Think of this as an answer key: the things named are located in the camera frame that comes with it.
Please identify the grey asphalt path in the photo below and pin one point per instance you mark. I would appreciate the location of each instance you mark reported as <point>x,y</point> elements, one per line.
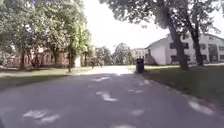
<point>110,106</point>

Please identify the dark bin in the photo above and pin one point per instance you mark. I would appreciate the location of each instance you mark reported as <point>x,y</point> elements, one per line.
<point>140,66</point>

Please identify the red brick building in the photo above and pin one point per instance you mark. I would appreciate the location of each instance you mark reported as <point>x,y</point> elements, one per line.
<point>45,58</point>

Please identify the grass strip beside white building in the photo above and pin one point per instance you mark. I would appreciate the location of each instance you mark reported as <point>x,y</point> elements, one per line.
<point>193,81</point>

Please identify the white building with dark windows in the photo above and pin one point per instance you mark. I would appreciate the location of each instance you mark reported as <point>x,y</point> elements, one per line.
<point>160,53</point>

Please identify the large tree with thick trunk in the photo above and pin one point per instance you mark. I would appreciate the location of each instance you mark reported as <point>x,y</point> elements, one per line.
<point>178,46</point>

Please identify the grass strip beside brick building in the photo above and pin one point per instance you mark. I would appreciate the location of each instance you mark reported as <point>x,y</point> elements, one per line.
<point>26,78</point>

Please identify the large tree with thin trunk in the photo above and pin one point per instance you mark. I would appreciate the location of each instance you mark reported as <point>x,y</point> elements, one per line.
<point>197,50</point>

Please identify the distant group of trees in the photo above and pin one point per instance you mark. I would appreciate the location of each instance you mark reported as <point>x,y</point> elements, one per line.
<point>121,53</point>

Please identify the row of trees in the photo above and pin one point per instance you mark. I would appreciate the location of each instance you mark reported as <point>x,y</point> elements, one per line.
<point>50,23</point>

